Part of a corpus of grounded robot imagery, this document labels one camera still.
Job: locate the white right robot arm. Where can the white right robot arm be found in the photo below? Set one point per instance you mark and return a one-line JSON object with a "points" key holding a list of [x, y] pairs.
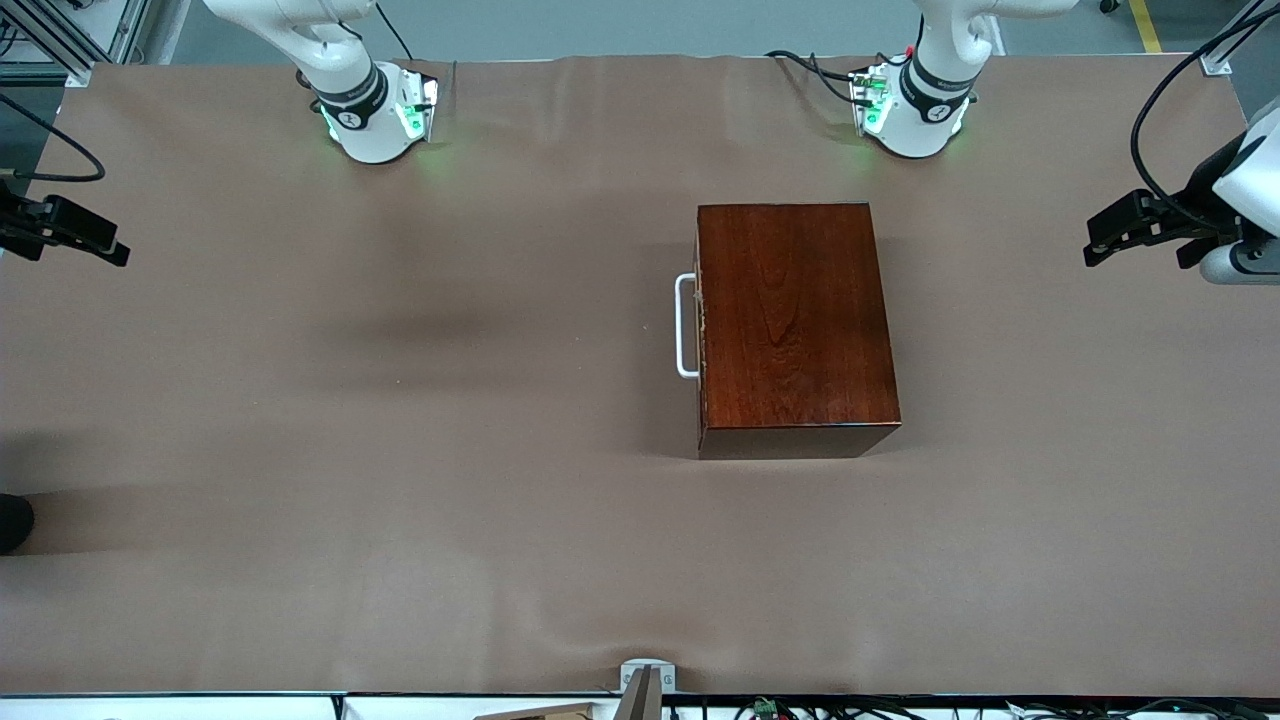
{"points": [[360, 120]]}

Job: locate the aluminium frame structure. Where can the aluminium frame structure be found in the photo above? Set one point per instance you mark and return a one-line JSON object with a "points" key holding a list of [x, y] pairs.
{"points": [[130, 25]]}

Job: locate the brown table cover sheet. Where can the brown table cover sheet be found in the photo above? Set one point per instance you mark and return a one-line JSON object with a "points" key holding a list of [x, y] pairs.
{"points": [[500, 560]]}

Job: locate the small metal clamp bracket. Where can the small metal clamp bracket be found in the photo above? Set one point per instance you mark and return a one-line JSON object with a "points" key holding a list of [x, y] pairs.
{"points": [[648, 667]]}

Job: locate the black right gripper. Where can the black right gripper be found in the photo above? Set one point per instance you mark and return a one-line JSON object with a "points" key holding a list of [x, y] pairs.
{"points": [[14, 228]]}

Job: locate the grey metal post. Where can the grey metal post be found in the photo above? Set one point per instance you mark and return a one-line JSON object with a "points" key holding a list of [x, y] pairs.
{"points": [[640, 700]]}

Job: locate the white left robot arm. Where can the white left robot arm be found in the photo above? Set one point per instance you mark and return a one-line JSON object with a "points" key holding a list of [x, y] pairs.
{"points": [[920, 110]]}

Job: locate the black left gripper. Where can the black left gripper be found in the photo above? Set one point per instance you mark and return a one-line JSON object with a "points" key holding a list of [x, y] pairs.
{"points": [[1201, 187]]}

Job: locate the brown cardboard piece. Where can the brown cardboard piece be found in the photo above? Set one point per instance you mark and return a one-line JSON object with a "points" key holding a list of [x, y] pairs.
{"points": [[550, 713]]}

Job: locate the dark brown wooden cabinet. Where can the dark brown wooden cabinet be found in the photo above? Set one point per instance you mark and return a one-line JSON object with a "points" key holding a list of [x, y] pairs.
{"points": [[800, 330]]}

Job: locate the aluminium profile with bracket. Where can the aluminium profile with bracket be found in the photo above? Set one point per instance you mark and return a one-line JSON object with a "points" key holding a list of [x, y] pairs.
{"points": [[1216, 63]]}

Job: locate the black round object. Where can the black round object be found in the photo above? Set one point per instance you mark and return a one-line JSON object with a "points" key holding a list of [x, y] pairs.
{"points": [[12, 525]]}

